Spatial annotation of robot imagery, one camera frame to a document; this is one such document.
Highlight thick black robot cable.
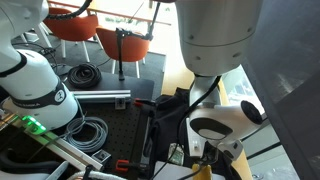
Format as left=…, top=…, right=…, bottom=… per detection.
left=44, top=0, right=93, bottom=21

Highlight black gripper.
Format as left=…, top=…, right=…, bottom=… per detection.
left=200, top=142, right=224, bottom=167

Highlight long aluminium extrusion rail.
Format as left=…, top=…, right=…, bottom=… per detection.
left=71, top=89, right=132, bottom=104

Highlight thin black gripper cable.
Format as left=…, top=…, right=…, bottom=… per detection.
left=149, top=74, right=224, bottom=180

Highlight thin black floor cables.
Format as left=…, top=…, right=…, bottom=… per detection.
left=13, top=41, right=68, bottom=81

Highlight thick black hose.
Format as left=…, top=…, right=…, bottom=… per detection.
left=0, top=148, right=63, bottom=175

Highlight black zip jersey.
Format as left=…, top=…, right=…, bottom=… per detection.
left=146, top=87, right=243, bottom=180

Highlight black cable coil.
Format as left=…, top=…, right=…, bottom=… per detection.
left=67, top=63, right=103, bottom=89

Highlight black clamping bar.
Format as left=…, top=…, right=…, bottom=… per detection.
left=129, top=105, right=155, bottom=168

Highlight grey cable coil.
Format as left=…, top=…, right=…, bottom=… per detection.
left=61, top=115, right=110, bottom=154

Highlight black camera stand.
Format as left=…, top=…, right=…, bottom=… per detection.
left=114, top=0, right=163, bottom=82

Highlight yellow block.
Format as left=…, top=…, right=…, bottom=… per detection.
left=192, top=162, right=213, bottom=180

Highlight black smooth base plate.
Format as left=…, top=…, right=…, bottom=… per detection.
left=63, top=71, right=155, bottom=101

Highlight white corrugated hose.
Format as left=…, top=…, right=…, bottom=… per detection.
left=66, top=169, right=128, bottom=180

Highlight black perforated breadboard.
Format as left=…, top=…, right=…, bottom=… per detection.
left=63, top=99, right=149, bottom=174

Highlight white paper sheet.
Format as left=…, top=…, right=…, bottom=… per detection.
left=152, top=160, right=195, bottom=180

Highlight black window frame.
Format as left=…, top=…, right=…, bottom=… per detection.
left=239, top=116, right=284, bottom=161

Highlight metal corner bracket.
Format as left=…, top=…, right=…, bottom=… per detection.
left=114, top=97, right=127, bottom=110
left=91, top=149, right=112, bottom=164

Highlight orange chair with white legs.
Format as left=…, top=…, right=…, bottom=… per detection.
left=34, top=6, right=101, bottom=64
left=95, top=25, right=152, bottom=79

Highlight orange black clamp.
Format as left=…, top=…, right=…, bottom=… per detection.
left=114, top=159, right=148, bottom=174
left=133, top=97, right=157, bottom=108

